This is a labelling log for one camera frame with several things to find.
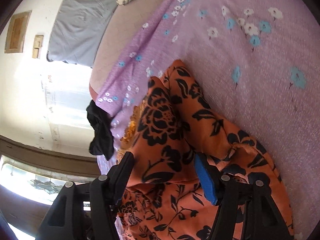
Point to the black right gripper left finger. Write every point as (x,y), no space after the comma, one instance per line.
(88,211)

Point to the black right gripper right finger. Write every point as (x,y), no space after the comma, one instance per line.
(261,216)

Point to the orange black floral garment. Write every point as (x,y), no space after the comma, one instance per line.
(164,198)

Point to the purple floral bed sheet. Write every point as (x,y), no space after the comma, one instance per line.
(257,62)

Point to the pink mattress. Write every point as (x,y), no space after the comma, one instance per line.
(121,56)

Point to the grey pillow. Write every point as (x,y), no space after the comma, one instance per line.
(78,29)

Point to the beige wall switch plate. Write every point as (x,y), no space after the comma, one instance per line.
(37,45)

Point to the wooden framed wall niche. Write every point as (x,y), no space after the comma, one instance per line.
(16,32)

